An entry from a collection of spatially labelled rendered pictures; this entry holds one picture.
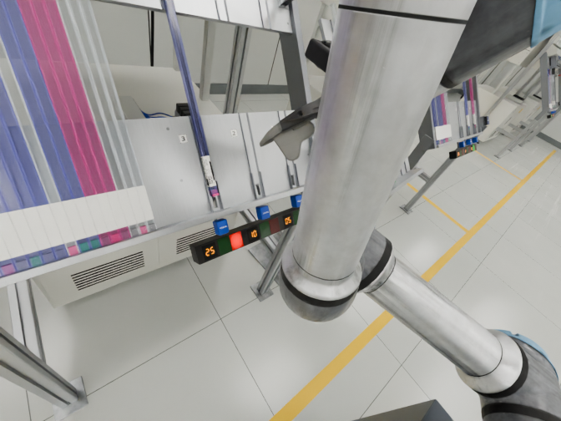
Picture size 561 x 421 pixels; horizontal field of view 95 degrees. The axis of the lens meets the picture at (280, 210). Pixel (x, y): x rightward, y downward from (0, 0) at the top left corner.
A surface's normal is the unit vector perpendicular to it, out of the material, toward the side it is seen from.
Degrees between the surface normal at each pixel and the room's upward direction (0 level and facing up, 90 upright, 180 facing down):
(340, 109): 95
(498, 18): 103
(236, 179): 48
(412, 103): 81
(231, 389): 0
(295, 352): 0
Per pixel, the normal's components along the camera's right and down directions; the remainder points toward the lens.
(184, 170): 0.62, 0.05
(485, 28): -0.56, 0.63
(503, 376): -0.61, -0.34
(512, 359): -0.29, -0.71
